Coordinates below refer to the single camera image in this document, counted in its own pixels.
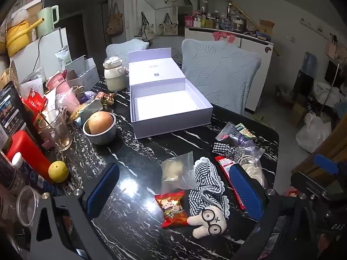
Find zip bag with beige plush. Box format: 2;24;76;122
161;152;198;193

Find gold candy wrappers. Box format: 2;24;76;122
95;91;116;105

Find black monitor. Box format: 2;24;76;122
294;70;315;95

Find pink cloth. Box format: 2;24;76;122
213;32;236;44

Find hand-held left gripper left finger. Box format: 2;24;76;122
29;163;120;260

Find open cardboard box on cabinet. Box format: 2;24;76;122
259;19;275;36

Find red plastic bottle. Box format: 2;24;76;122
6;130;53;182

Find white cabinet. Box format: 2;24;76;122
184;27;274;111

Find orange round fruit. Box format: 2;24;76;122
88;111;114;134

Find clear bag with cream item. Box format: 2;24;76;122
234;145;267;187

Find yellow lemon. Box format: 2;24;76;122
48;161;69;183

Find pink container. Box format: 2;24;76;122
46;70;71;93

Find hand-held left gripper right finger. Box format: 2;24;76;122
229;164;318;260

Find silver teal box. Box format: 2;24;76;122
81;99;103;125

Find white plastic bag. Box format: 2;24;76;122
295;112;332;153

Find blue water bottle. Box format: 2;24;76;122
302;51;318;75

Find row of jars and bottles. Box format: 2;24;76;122
184;4;258;31

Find lavender gift box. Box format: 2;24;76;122
127;48;214;140

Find red snack bag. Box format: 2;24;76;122
22;88;48;114

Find chair with light blue cover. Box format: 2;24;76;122
181;38;262;115
106;38;149;60

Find gingham plush toy with glasses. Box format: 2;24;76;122
187;156;231;239

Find light green kettle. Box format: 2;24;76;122
37;5;59;38

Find dark printed box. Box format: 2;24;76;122
0;81;30;149

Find cream lidded jug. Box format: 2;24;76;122
103;56;129;92

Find long red and white packet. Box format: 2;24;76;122
215;156;246;210

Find brown cardboard box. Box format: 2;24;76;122
290;103;308;126

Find hanging tote bag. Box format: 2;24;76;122
159;13;178;36
106;1;124;36
139;12;156;36

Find silver and purple snack packet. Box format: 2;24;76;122
218;122;252;147

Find white cardboard box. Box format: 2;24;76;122
65;55;99;88

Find green and white packet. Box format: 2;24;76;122
234;123;257;141

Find white refrigerator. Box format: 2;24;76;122
10;27;68;84

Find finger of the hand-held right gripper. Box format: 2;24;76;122
312;153;347;176
291;171;335;195

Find red cartoon snack packet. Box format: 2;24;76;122
154;190;189;228

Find metal bowl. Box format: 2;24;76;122
83;112;117;145

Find clear plastic cup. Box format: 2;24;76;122
16;185;41;226

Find white-capped bottle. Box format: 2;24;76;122
11;152;31;190

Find glass mug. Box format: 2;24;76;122
43;109;74;151

